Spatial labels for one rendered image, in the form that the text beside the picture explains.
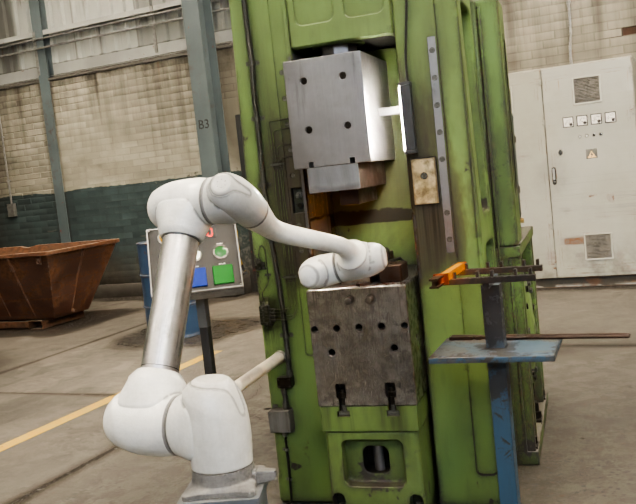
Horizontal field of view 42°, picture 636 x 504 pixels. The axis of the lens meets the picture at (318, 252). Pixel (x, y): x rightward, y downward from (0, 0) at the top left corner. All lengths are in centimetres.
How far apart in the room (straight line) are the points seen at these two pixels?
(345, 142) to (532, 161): 531
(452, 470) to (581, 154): 525
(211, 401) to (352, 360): 118
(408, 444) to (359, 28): 156
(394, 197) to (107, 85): 801
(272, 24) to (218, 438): 183
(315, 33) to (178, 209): 122
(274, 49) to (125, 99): 778
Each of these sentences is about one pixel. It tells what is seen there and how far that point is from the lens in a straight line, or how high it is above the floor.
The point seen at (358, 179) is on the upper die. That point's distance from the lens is 308.
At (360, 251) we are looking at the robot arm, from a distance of 263.
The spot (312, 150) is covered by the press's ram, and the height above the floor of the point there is 143.
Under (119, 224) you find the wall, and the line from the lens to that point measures 1120.
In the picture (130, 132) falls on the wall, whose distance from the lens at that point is 1101.
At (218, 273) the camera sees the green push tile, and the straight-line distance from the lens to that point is 312.
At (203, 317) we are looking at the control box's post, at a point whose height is 84.
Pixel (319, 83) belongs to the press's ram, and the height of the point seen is 167.
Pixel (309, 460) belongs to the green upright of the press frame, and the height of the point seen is 18.
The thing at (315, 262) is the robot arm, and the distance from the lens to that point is 268.
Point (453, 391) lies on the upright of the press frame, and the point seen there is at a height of 46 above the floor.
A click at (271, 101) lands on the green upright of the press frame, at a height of 164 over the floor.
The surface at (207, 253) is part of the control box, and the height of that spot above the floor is 109.
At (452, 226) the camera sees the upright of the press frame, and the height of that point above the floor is 109.
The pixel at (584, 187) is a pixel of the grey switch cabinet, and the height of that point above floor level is 95.
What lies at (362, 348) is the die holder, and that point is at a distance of 310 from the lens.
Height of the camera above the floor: 134
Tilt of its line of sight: 5 degrees down
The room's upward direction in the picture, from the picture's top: 6 degrees counter-clockwise
